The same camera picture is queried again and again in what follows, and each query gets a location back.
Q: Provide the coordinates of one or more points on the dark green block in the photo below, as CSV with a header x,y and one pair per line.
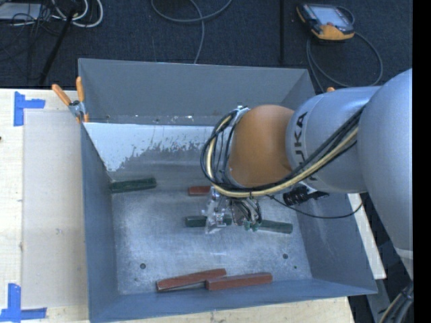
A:
x,y
276,226
134,185

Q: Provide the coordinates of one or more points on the red-brown flat block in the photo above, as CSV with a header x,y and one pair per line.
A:
x,y
239,280
188,279
199,190

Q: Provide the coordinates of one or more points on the black cylinder on white bracket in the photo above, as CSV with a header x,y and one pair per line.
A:
x,y
296,196

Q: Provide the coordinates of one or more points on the grey metal bin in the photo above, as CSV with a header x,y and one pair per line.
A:
x,y
188,244

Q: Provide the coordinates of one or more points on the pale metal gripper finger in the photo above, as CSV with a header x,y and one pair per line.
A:
x,y
217,228
210,213

